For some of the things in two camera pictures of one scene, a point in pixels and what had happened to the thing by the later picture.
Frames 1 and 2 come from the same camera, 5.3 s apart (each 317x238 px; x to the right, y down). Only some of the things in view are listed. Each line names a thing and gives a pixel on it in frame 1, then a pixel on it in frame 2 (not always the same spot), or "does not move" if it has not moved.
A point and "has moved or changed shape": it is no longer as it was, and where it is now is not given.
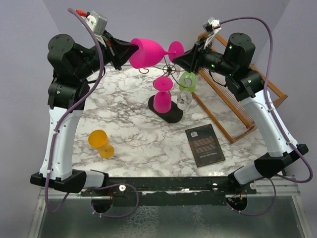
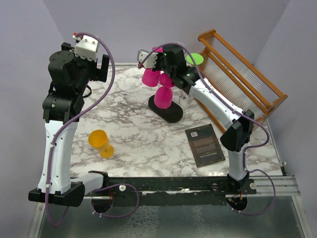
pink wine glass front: (150, 53) has moved or changed shape
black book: (204, 146) does not move
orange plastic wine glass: (98, 140) does not move
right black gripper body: (205, 58) -> (159, 64)
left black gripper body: (109, 45) -> (88, 66)
